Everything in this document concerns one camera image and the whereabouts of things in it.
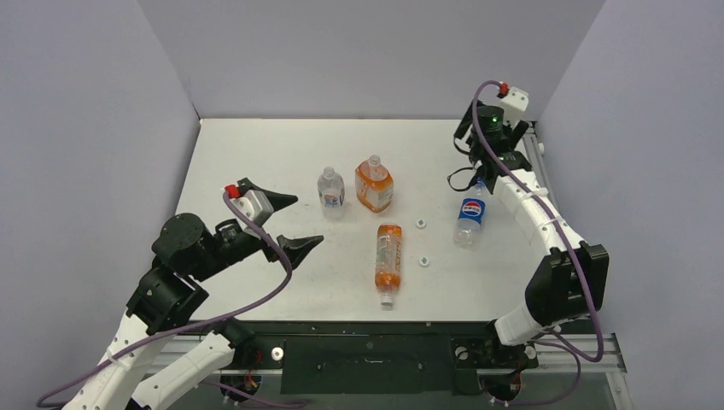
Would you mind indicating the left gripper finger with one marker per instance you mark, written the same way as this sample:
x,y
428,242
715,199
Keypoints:
x,y
267,199
296,250

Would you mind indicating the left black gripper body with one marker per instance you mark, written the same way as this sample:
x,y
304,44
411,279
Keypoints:
x,y
238,247

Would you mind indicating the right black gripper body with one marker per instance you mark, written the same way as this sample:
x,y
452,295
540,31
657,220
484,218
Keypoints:
x,y
487,167

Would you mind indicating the clear water bottle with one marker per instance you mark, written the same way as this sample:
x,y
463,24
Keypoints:
x,y
331,193

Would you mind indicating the slim orange drink bottle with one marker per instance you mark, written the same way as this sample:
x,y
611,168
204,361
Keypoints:
x,y
387,276

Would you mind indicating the wide orange drink bottle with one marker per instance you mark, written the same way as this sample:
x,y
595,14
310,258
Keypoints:
x,y
374,185

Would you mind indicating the blue cap pepsi bottle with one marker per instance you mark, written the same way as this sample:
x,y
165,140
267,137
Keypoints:
x,y
470,215

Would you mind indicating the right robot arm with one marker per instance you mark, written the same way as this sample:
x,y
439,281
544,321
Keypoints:
x,y
570,279

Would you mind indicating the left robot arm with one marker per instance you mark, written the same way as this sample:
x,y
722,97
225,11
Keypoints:
x,y
158,354

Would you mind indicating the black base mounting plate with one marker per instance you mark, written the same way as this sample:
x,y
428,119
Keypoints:
x,y
392,357

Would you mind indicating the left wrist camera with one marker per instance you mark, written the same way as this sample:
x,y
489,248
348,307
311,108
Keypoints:
x,y
253,205

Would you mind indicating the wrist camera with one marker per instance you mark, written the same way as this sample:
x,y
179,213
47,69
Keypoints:
x,y
253,205
514,102

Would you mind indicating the aluminium frame rail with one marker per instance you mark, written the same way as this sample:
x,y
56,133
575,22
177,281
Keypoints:
x,y
546,187

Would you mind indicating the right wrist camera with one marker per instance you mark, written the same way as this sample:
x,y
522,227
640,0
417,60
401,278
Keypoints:
x,y
514,102

